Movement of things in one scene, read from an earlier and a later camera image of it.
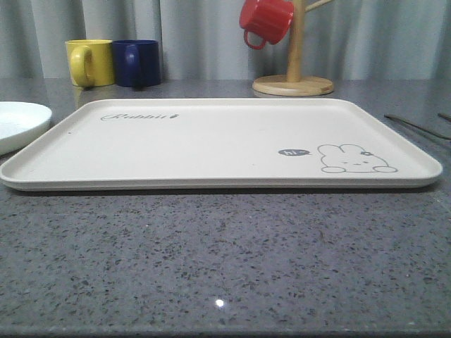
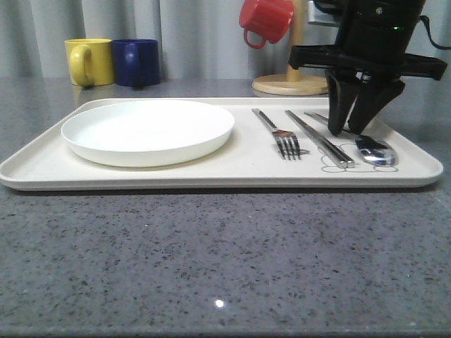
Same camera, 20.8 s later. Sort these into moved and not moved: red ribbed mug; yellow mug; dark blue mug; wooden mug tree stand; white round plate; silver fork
Moved: silver fork; white round plate
Not moved: wooden mug tree stand; yellow mug; red ribbed mug; dark blue mug
